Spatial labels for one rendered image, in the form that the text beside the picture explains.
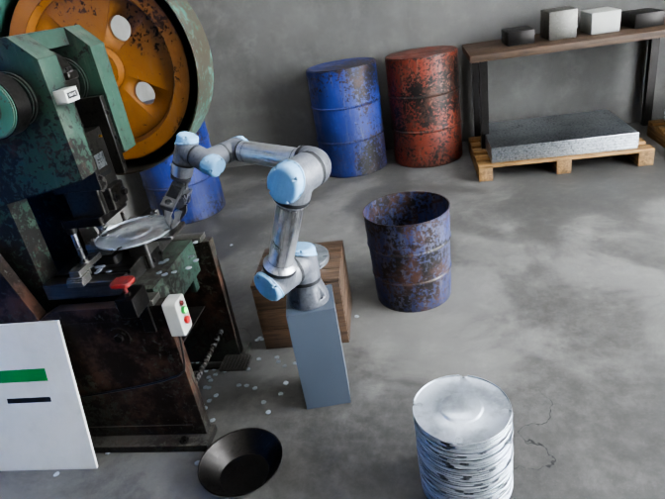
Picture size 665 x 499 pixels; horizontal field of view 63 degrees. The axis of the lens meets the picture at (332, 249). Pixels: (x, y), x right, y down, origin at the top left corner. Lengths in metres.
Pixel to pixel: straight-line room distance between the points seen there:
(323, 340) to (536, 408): 0.82
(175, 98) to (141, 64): 0.18
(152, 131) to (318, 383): 1.21
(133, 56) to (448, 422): 1.74
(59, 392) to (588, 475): 1.83
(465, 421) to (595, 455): 0.54
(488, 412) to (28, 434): 1.69
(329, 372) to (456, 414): 0.62
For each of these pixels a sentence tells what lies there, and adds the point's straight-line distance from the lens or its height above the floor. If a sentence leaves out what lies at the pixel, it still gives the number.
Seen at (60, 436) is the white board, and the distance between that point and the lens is 2.39.
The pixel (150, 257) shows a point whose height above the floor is 0.69.
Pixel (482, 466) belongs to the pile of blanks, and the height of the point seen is 0.21.
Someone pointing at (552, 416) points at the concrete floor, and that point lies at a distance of 2.19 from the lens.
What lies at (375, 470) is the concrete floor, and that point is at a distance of 2.01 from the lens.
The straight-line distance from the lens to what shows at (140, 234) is 2.11.
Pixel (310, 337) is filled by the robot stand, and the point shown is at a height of 0.34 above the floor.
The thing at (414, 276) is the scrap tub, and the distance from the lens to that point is 2.60.
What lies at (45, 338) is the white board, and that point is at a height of 0.53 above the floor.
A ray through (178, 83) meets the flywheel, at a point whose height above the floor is 1.24.
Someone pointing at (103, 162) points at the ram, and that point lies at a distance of 2.12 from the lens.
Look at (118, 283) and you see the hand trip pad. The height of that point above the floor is 0.76.
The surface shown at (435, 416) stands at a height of 0.31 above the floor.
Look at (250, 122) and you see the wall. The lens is 5.38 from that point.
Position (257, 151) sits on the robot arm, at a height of 1.04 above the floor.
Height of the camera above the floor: 1.51
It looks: 26 degrees down
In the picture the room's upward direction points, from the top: 10 degrees counter-clockwise
